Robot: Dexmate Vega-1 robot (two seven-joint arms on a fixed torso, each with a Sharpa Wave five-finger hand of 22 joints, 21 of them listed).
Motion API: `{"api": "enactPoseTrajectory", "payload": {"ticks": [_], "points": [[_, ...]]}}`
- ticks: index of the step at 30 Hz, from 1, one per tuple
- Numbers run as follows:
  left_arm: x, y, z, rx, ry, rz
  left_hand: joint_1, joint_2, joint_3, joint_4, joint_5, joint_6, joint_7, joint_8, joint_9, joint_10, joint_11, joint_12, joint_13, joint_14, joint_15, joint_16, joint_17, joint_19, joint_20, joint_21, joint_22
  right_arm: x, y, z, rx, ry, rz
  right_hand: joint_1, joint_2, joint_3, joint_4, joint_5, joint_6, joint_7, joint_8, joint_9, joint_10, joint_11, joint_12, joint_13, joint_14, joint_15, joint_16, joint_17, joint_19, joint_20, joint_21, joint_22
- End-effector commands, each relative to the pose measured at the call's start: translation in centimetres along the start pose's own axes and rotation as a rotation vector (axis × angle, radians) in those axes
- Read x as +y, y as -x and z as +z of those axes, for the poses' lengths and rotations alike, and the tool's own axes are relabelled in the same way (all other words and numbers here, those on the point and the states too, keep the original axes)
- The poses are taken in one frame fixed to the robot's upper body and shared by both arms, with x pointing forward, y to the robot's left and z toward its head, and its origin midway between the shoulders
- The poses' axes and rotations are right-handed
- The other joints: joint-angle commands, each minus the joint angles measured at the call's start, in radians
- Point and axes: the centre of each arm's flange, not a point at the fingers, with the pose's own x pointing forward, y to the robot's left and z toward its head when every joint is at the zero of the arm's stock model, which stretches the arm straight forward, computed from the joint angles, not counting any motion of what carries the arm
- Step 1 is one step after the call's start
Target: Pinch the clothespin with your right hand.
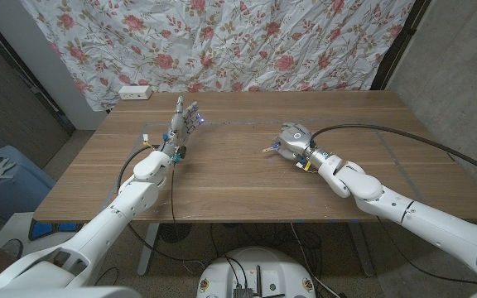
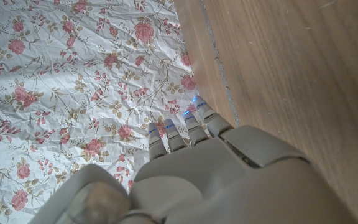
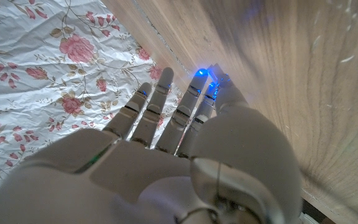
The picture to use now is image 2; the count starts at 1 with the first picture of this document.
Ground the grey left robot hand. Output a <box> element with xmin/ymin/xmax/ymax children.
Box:
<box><xmin>28</xmin><ymin>95</ymin><xmax>358</xmax><ymax>224</ymax></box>

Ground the floral backdrop cloth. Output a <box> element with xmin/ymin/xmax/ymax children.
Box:
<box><xmin>0</xmin><ymin>0</ymin><xmax>209</xmax><ymax>224</ymax></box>

